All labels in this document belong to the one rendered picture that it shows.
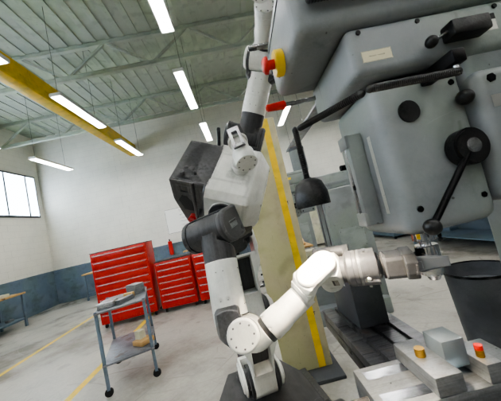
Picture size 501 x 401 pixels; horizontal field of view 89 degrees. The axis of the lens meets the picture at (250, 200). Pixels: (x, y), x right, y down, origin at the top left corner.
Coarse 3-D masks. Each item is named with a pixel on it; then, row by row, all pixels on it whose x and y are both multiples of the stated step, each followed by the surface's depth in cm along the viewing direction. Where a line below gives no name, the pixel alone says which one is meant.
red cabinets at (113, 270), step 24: (96, 264) 492; (120, 264) 497; (144, 264) 501; (168, 264) 504; (192, 264) 518; (96, 288) 487; (120, 288) 491; (168, 288) 500; (192, 288) 500; (120, 312) 487
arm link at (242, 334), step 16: (208, 272) 67; (224, 272) 65; (208, 288) 67; (224, 288) 64; (240, 288) 66; (224, 304) 63; (240, 304) 64; (224, 320) 61; (240, 320) 59; (224, 336) 60; (240, 336) 58; (256, 336) 58; (240, 352) 57
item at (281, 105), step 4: (296, 100) 70; (300, 100) 70; (304, 100) 70; (308, 100) 70; (312, 100) 70; (268, 104) 69; (272, 104) 69; (276, 104) 69; (280, 104) 69; (284, 104) 69; (288, 104) 70; (292, 104) 70; (296, 104) 70; (268, 108) 69; (272, 108) 69; (276, 108) 69; (280, 108) 70; (284, 108) 70
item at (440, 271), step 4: (416, 252) 58; (420, 252) 57; (424, 252) 56; (428, 252) 56; (432, 252) 56; (436, 252) 56; (440, 252) 56; (440, 268) 55; (444, 268) 56; (424, 272) 57; (428, 272) 56; (432, 272) 56; (436, 272) 55; (440, 272) 55; (444, 272) 55; (428, 276) 56; (432, 276) 56; (436, 276) 55
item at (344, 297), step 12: (348, 288) 101; (360, 288) 99; (372, 288) 99; (336, 300) 118; (348, 300) 103; (360, 300) 99; (372, 300) 99; (348, 312) 106; (360, 312) 98; (372, 312) 98; (384, 312) 99; (360, 324) 98; (372, 324) 98
